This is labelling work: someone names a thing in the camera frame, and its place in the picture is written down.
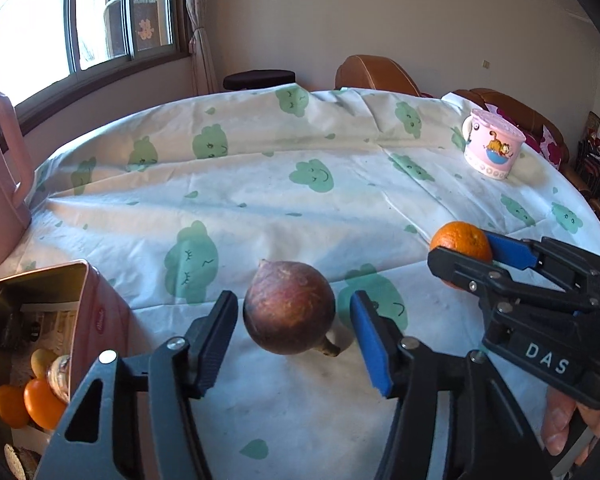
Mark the person's right hand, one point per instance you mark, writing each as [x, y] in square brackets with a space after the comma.
[555, 425]

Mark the small orange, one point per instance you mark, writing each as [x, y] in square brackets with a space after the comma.
[10, 406]

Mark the beige curtain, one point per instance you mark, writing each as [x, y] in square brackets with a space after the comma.
[200, 25]

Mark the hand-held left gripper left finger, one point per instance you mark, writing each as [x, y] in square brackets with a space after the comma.
[215, 347]

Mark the brown round fruit with stem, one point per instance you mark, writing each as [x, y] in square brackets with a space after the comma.
[290, 305]

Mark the white green cloud tablecloth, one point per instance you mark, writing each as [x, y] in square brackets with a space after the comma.
[280, 185]

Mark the brown leather chair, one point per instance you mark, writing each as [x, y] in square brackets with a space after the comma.
[510, 105]
[375, 72]

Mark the smooth orange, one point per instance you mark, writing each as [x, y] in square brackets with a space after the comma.
[42, 405]

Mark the bumpy mandarin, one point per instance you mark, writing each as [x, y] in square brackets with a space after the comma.
[460, 237]

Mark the pink floral cloth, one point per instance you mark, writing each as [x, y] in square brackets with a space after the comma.
[550, 142]

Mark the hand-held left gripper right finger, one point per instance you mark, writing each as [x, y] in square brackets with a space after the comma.
[372, 347]

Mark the pink metal tin box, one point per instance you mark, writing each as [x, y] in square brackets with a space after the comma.
[102, 320]

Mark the black stool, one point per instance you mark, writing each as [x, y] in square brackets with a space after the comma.
[257, 80]

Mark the pink cartoon cup with lid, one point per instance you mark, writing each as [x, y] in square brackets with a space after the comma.
[492, 145]

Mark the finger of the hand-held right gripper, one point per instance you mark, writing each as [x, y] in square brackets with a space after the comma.
[455, 265]
[510, 251]

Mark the window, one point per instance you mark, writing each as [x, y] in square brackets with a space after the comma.
[95, 10]

